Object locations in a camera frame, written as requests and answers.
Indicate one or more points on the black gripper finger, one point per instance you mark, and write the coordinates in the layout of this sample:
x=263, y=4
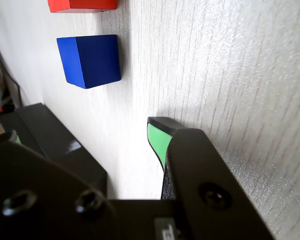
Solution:
x=205, y=170
x=40, y=200

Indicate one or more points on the blue cube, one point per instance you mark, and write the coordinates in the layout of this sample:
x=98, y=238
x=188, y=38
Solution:
x=90, y=60

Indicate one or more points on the red cube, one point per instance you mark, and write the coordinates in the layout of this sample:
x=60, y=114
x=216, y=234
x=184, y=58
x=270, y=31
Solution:
x=82, y=5

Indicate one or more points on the black open box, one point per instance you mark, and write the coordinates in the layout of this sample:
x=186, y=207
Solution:
x=65, y=140

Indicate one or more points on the black cardboard box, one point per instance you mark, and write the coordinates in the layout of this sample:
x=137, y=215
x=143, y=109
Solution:
x=27, y=135

